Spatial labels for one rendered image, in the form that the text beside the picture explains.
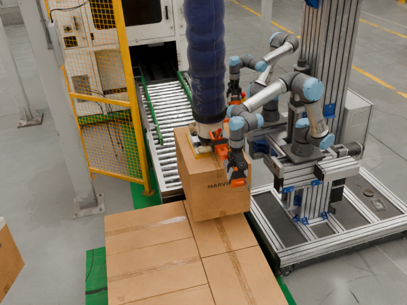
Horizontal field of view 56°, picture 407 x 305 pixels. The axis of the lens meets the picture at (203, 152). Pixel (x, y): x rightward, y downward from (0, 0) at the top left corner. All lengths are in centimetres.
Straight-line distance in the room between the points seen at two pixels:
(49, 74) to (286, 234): 225
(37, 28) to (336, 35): 207
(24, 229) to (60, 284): 82
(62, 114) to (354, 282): 266
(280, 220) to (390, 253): 91
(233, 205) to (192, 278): 54
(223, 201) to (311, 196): 87
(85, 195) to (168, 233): 132
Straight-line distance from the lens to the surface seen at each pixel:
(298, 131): 253
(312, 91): 215
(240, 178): 207
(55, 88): 332
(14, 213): 424
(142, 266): 259
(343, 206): 355
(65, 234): 379
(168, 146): 367
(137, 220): 290
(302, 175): 270
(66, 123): 345
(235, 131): 192
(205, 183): 243
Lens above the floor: 249
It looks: 34 degrees down
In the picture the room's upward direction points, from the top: 4 degrees counter-clockwise
